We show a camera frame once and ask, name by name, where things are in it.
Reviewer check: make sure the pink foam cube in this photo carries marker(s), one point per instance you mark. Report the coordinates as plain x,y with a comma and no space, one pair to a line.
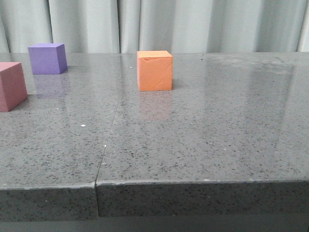
12,85

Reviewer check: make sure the orange foam cube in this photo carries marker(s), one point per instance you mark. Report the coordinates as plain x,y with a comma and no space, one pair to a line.
154,70

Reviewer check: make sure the grey pleated curtain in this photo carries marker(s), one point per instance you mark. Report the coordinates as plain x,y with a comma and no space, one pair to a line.
179,26

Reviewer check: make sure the purple foam cube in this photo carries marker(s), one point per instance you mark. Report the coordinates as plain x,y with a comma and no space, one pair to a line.
48,58

